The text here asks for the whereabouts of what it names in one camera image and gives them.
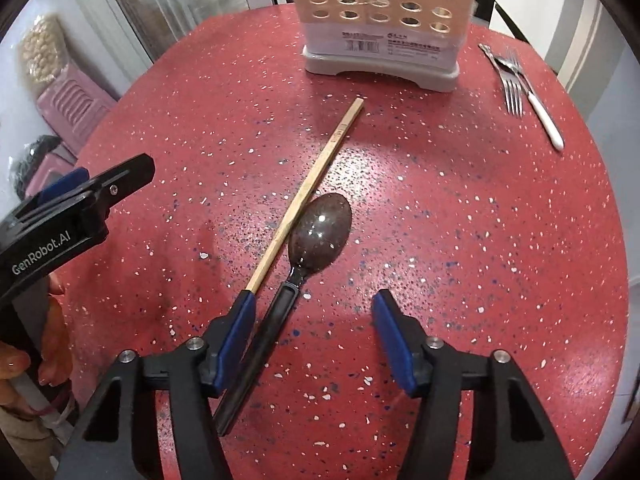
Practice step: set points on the square bamboo chopstick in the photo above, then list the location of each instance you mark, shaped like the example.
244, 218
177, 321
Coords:
310, 185

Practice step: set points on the person's left hand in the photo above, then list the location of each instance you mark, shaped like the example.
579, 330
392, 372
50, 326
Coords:
59, 350

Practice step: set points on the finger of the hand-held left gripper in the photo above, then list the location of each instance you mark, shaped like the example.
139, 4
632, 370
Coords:
130, 172
65, 184

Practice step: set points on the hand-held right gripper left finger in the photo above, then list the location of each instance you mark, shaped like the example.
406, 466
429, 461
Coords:
240, 325

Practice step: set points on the glass door refrigerator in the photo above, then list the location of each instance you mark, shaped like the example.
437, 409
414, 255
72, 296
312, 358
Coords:
175, 0

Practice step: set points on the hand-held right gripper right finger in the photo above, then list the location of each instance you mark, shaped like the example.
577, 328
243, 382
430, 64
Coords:
395, 340

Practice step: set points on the dark bag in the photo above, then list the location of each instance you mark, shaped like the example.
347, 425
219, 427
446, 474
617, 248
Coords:
35, 152

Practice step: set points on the pink plastic crate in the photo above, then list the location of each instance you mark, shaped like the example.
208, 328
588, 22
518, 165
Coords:
75, 105

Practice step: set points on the clear bag of beige food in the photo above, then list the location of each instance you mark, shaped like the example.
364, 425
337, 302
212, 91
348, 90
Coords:
42, 55

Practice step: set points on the metal fork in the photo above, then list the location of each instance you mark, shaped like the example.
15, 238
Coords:
514, 95

